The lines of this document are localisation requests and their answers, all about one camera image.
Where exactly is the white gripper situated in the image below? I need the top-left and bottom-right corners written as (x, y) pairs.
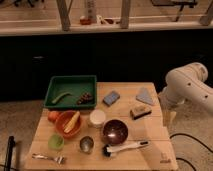
top-left (161, 102), bottom-right (176, 127)

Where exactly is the wooden black felt eraser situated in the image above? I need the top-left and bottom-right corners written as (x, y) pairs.
top-left (130, 106), bottom-right (152, 120)

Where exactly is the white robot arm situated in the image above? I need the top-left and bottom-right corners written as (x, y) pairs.
top-left (158, 62), bottom-right (213, 127)

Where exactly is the orange bowl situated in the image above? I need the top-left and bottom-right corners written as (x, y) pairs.
top-left (55, 111), bottom-right (82, 139)

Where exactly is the grey triangular cloth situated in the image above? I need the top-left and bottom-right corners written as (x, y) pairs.
top-left (136, 87), bottom-right (154, 106)

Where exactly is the blue sponge block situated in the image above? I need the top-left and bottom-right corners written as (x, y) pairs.
top-left (103, 91), bottom-right (120, 106)

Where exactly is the white round cup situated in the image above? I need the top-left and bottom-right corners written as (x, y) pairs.
top-left (88, 109), bottom-right (106, 128)

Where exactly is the white black dish brush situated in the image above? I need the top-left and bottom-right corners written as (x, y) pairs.
top-left (102, 141), bottom-right (149, 157)

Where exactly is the brown grape bunch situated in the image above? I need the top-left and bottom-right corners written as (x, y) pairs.
top-left (77, 93), bottom-right (93, 105)

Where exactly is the small steel cup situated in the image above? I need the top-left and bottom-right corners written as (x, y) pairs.
top-left (80, 136), bottom-right (94, 154)

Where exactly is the yellow corn cob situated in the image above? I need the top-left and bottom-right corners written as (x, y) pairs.
top-left (64, 111), bottom-right (80, 133)

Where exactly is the green plastic tray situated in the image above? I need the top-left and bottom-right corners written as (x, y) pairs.
top-left (44, 75), bottom-right (97, 110)

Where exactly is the green bean pod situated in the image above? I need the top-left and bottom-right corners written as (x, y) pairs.
top-left (52, 92), bottom-right (71, 104)

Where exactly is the orange tomato fruit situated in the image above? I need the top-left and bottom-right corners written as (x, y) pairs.
top-left (48, 111), bottom-right (60, 123)

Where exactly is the green plastic cup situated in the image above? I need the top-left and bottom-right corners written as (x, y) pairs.
top-left (48, 134), bottom-right (64, 150)

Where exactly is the silver fork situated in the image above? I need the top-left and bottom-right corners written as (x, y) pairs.
top-left (32, 154), bottom-right (66, 164)

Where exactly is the red object on shelf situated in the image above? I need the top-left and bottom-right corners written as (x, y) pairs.
top-left (79, 16), bottom-right (92, 25)

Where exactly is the black pole at left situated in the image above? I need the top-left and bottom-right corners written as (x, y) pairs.
top-left (4, 136), bottom-right (15, 171)

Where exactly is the black cable on floor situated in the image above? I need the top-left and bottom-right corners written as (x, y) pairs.
top-left (169, 132), bottom-right (213, 171)

